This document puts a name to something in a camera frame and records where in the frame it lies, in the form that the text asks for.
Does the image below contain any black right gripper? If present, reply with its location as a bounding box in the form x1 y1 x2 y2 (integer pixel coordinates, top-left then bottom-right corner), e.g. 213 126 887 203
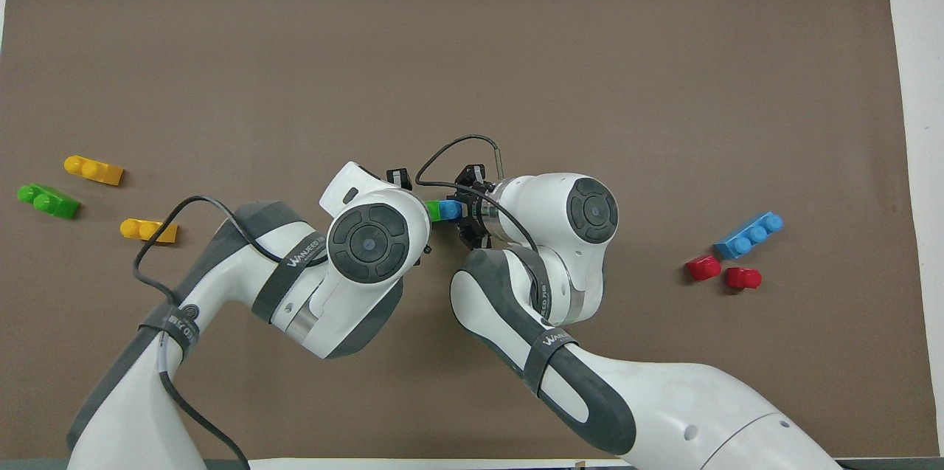
451 165 493 251

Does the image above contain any red small block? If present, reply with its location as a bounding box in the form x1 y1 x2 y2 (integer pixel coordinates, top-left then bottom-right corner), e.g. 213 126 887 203
686 255 722 282
724 267 763 291

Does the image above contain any yellow two-stud block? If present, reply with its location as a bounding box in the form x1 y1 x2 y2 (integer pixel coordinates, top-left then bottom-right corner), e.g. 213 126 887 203
64 155 124 186
120 218 179 244

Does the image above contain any brown paper mat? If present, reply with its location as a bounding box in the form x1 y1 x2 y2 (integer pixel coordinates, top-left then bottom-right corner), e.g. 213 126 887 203
0 0 941 460

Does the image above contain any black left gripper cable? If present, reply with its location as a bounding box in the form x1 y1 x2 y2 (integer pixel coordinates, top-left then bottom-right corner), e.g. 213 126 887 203
133 195 253 470

